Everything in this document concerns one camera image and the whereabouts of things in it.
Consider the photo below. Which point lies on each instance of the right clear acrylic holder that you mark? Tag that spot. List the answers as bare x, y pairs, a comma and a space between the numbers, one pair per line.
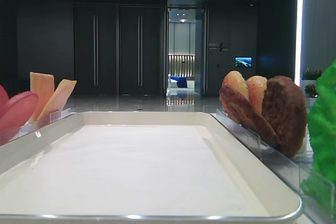
292, 171

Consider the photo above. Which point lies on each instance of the red tomato slice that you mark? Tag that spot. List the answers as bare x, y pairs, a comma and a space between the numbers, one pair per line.
3, 99
18, 109

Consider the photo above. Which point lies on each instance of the potted plant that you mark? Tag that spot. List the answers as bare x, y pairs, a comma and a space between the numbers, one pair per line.
308, 82

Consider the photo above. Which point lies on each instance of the wall display screen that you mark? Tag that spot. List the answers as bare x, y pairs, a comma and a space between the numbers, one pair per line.
243, 62

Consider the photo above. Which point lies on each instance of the dark double door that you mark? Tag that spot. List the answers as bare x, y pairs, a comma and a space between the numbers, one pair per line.
118, 49

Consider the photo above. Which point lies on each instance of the clear acrylic holder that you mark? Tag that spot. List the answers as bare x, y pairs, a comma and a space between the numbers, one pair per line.
292, 171
14, 133

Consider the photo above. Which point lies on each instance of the white tray liner paper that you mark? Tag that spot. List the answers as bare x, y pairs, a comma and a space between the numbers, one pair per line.
129, 170

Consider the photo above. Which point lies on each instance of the brown meat patty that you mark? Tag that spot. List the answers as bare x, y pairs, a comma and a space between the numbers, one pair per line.
236, 105
284, 108

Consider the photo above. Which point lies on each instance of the green lettuce leaf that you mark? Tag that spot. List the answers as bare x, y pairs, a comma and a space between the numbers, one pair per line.
321, 126

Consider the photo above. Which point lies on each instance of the left clear acrylic holder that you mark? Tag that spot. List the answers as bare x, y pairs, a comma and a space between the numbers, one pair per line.
14, 133

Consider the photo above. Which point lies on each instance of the toasted bread slice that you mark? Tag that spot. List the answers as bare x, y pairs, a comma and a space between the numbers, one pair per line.
237, 81
256, 87

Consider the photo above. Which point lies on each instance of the orange cheese slice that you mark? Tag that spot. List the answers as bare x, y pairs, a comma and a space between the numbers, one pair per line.
43, 85
59, 98

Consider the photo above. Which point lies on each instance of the white rectangular tray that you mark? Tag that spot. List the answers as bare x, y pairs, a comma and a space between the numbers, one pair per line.
282, 203

